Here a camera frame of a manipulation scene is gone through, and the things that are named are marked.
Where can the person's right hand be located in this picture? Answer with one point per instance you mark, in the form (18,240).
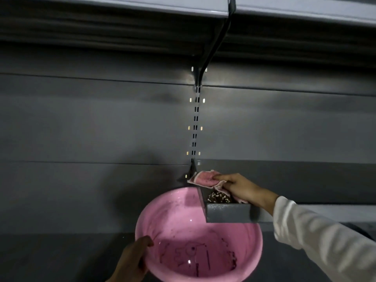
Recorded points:
(246,190)

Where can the person's left hand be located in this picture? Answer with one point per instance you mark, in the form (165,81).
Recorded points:
(130,261)

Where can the person's left thumb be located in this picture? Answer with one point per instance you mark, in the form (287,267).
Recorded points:
(144,242)

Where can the person's right thumb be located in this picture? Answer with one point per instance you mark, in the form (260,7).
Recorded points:
(225,187)

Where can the pink cleaning cloth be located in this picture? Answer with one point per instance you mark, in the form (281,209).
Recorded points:
(204,178)

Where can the pink plastic basin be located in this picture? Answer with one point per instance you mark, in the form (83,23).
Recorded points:
(182,226)

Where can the person's right forearm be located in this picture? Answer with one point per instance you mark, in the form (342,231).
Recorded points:
(323,243)

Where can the pile of crumb debris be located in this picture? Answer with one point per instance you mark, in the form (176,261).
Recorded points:
(219,197)

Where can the light grey metal shelf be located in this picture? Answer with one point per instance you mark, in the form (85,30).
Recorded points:
(147,4)

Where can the small black shelf bracket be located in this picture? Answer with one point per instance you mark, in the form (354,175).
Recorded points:
(191,173)

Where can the slotted metal upright rail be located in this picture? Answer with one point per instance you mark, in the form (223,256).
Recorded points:
(195,123)

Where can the long black shelf bracket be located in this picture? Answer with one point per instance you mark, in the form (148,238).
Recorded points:
(216,41)

